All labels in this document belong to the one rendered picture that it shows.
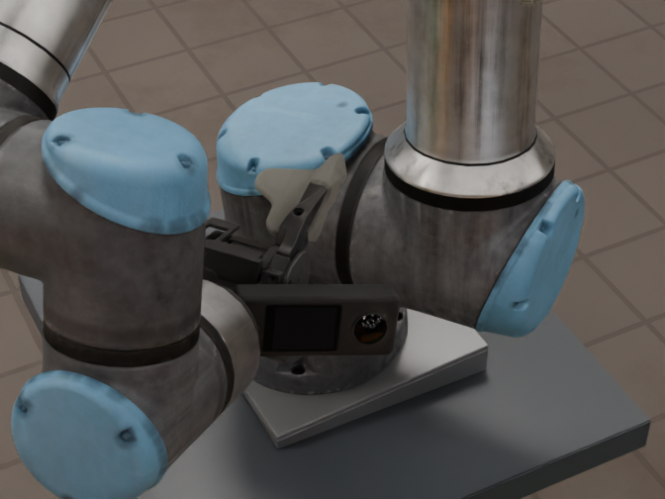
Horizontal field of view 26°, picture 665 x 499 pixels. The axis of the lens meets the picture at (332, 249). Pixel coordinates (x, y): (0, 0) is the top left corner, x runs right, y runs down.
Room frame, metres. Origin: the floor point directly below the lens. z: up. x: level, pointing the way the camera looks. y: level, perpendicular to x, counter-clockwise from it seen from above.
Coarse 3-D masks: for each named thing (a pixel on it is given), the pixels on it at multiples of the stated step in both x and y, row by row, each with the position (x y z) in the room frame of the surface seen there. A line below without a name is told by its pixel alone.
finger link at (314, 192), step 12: (312, 192) 0.81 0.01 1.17; (324, 192) 0.81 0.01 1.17; (300, 204) 0.79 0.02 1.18; (312, 204) 0.79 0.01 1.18; (288, 216) 0.78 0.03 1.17; (300, 216) 0.78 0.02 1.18; (312, 216) 0.79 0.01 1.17; (288, 228) 0.77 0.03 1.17; (300, 228) 0.77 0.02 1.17; (276, 240) 0.77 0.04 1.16; (288, 240) 0.76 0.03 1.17; (300, 240) 0.77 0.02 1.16; (276, 252) 0.75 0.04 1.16; (288, 252) 0.75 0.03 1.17
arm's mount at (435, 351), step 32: (416, 320) 1.08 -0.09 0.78; (416, 352) 1.03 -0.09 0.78; (448, 352) 1.03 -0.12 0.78; (480, 352) 1.03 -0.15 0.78; (256, 384) 1.00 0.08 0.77; (384, 384) 0.99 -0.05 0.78; (416, 384) 1.00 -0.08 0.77; (288, 416) 0.96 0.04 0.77; (320, 416) 0.95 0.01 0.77; (352, 416) 0.97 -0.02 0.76
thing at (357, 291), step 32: (256, 288) 0.72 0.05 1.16; (288, 288) 0.72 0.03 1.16; (320, 288) 0.73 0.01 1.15; (352, 288) 0.73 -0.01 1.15; (384, 288) 0.73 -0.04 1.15; (256, 320) 0.70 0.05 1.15; (288, 320) 0.70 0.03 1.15; (320, 320) 0.71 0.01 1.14; (352, 320) 0.71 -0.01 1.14; (384, 320) 0.71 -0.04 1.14; (288, 352) 0.70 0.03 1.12; (320, 352) 0.70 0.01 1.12; (352, 352) 0.70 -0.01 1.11; (384, 352) 0.71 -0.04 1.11
